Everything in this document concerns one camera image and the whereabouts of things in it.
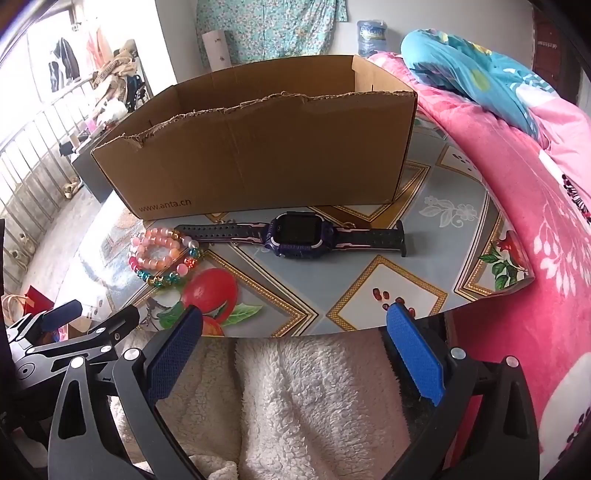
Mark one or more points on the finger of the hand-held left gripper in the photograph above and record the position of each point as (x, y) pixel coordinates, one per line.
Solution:
(108, 330)
(62, 314)

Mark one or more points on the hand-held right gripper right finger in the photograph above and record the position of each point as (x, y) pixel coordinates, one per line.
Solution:
(415, 355)

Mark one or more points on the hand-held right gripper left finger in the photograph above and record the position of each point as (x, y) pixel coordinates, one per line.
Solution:
(175, 355)

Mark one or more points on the dark purple smart watch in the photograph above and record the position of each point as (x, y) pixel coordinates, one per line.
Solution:
(291, 233)

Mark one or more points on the brown cardboard box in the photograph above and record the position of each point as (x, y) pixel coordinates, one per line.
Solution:
(254, 161)

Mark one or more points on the red bag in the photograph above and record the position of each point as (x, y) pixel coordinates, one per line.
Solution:
(39, 302)

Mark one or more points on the white fleece blanket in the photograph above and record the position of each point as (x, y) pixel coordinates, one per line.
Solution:
(286, 406)

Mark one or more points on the pale slippers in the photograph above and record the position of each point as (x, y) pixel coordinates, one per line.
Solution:
(71, 188)

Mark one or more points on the dark grey cabinet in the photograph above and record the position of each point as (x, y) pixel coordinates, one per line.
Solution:
(90, 170)

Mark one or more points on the metal balcony railing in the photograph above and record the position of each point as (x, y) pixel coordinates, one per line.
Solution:
(32, 157)

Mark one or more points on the pink floral quilt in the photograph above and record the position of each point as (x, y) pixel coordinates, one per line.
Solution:
(508, 207)

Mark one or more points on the pile of clothes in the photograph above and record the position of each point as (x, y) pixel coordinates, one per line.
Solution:
(117, 78)

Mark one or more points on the dark hanging jacket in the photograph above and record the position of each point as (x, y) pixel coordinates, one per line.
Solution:
(64, 62)

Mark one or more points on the pink hanging garment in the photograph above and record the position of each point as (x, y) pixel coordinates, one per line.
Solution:
(98, 46)

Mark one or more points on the blue patterned pillow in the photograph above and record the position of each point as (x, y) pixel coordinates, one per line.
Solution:
(466, 64)

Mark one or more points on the blue water dispenser bottle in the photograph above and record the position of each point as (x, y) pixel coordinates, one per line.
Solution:
(371, 37)

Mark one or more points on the dark red wooden door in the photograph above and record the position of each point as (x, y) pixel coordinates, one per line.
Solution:
(551, 50)

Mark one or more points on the teal floral wall cloth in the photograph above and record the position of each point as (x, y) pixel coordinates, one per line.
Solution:
(277, 27)

